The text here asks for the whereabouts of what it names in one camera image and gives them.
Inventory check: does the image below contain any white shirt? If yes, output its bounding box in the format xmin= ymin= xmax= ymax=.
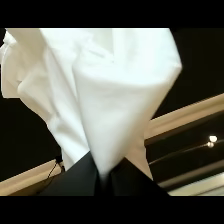
xmin=0 ymin=28 xmax=184 ymax=182

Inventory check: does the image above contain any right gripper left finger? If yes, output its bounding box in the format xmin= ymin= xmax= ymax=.
xmin=39 ymin=151 xmax=102 ymax=197

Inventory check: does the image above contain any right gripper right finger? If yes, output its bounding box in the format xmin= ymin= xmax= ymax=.
xmin=109 ymin=157 xmax=170 ymax=197

